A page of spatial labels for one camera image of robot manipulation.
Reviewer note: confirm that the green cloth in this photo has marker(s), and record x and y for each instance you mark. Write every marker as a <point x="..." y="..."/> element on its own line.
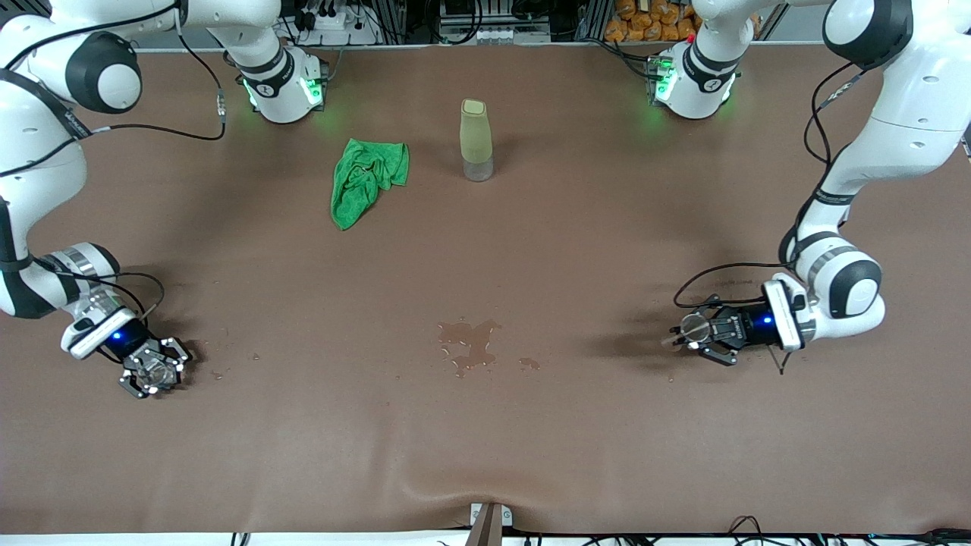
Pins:
<point x="362" y="178"/>

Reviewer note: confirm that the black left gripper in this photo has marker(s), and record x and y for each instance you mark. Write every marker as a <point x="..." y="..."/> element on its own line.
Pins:
<point x="748" y="324"/>

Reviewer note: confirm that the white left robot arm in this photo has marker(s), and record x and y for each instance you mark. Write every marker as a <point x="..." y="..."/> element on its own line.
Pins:
<point x="903" y="98"/>

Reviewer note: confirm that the yellow-green tall bottle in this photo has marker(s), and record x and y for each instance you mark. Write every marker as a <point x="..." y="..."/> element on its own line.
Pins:
<point x="476" y="136"/>

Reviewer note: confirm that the clear glass cup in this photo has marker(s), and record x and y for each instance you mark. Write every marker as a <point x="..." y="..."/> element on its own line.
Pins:
<point x="155" y="371"/>

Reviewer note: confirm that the metal double jigger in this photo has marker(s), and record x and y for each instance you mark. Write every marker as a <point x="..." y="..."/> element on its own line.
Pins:
<point x="694" y="328"/>

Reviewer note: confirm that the small brown liquid puddle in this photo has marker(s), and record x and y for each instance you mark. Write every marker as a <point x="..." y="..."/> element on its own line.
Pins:
<point x="529" y="364"/>

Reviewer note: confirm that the grey equipment box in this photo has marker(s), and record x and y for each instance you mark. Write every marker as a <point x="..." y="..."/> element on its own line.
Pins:
<point x="493" y="34"/>

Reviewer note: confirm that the orange snack bags pile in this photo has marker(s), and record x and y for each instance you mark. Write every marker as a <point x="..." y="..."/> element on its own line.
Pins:
<point x="652" y="23"/>

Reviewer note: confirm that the large brown liquid puddle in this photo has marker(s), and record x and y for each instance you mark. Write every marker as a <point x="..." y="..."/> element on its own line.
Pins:
<point x="474" y="337"/>

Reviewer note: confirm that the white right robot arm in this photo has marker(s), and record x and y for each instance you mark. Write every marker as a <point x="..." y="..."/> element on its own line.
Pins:
<point x="30" y="144"/>

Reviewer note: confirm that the brown table cover sheet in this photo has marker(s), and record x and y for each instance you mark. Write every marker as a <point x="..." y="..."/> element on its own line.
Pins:
<point x="485" y="440"/>

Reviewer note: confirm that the white power strip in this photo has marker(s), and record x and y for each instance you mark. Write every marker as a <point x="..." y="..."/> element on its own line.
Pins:
<point x="334" y="19"/>

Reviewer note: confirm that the metal table edge bracket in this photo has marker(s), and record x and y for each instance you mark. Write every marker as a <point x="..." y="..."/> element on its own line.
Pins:
<point x="489" y="527"/>

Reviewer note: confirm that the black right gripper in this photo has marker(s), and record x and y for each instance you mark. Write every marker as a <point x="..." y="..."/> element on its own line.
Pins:
<point x="126" y="341"/>

